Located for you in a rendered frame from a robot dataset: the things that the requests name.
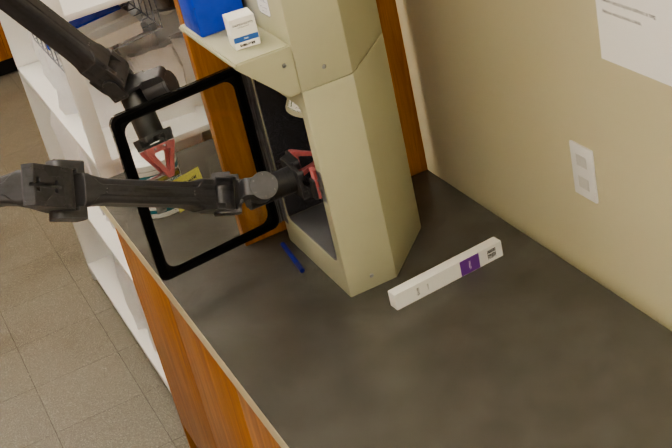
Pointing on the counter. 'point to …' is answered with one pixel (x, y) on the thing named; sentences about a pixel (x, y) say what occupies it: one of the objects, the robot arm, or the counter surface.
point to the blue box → (208, 2)
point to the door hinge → (263, 139)
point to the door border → (139, 179)
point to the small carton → (241, 28)
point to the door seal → (137, 179)
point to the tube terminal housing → (338, 100)
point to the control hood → (256, 59)
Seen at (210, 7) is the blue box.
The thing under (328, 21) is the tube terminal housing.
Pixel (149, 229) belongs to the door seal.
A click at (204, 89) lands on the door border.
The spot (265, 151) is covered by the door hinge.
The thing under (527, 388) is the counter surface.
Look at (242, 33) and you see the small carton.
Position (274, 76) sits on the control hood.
